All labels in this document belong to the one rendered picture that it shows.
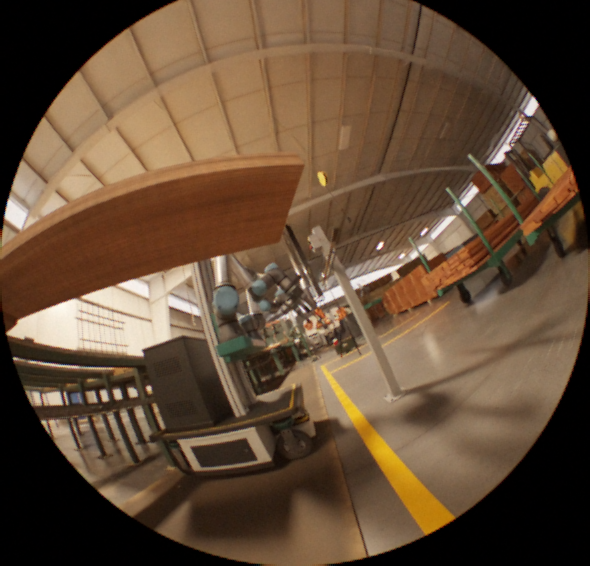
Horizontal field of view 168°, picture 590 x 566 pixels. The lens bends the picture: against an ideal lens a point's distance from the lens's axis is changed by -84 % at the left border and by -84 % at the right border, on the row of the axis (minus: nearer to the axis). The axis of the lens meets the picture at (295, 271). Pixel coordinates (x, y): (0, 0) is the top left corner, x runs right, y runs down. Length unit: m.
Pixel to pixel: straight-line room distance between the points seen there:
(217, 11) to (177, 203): 6.32
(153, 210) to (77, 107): 6.63
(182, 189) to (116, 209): 0.13
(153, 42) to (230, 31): 1.92
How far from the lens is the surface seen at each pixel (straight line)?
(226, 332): 1.01
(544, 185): 7.01
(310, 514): 0.83
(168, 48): 6.36
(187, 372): 1.16
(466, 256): 2.17
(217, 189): 0.38
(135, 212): 0.40
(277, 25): 6.95
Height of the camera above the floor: 0.59
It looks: 20 degrees up
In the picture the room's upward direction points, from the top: 24 degrees counter-clockwise
